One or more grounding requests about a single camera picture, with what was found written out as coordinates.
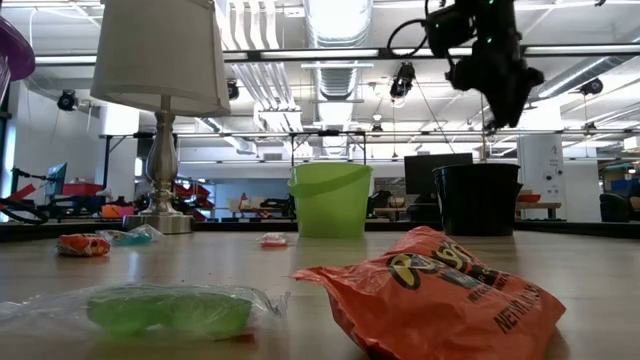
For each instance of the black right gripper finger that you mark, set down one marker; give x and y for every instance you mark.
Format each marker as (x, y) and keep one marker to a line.
(516, 107)
(501, 110)

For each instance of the purple plastic bucket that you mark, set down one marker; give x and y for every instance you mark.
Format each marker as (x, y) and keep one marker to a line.
(15, 50)

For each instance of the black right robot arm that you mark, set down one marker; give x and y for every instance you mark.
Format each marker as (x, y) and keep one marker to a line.
(492, 20)

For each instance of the orange Reese's candy pack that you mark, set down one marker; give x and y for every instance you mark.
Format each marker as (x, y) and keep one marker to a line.
(425, 310)

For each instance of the red candy in clear wrapper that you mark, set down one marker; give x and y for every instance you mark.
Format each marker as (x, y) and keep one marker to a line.
(274, 241)

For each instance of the green candy in clear wrapper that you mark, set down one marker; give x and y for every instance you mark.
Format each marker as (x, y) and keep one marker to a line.
(165, 310)
(150, 231)

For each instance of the black monitor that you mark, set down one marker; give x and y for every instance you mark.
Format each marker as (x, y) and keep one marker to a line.
(437, 172)

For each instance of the orange bowl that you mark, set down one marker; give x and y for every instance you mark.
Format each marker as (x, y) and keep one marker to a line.
(530, 198)

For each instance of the black plastic bucket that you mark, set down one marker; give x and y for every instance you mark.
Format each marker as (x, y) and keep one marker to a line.
(477, 205)

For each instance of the wooden table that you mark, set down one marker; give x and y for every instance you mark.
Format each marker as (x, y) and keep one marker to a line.
(542, 205)

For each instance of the black office chair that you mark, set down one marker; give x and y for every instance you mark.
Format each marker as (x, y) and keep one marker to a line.
(614, 207)

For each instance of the green plastic bucket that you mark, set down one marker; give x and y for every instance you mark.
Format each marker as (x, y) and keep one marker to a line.
(330, 205)

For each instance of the overhead beam with lights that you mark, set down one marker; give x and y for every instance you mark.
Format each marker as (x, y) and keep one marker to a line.
(300, 54)

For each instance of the red storage bins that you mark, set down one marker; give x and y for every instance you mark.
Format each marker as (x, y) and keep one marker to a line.
(197, 192)

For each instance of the white shade silver table lamp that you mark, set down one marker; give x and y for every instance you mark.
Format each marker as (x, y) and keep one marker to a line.
(160, 50)

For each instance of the small orange Reese's pack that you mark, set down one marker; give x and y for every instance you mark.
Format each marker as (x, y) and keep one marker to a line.
(82, 246)

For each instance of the blue screen monitor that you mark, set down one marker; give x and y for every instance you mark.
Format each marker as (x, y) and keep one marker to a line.
(56, 180)

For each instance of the red machine part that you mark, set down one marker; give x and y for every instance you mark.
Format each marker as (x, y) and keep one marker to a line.
(22, 192)

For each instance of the black ceiling camera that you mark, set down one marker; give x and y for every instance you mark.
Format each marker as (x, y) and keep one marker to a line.
(67, 101)
(232, 90)
(404, 79)
(591, 86)

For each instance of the black aluminium table frame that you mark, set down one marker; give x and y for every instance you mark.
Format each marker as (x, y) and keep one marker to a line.
(225, 226)

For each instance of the tall black table frame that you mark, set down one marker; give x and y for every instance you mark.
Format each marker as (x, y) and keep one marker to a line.
(106, 160)

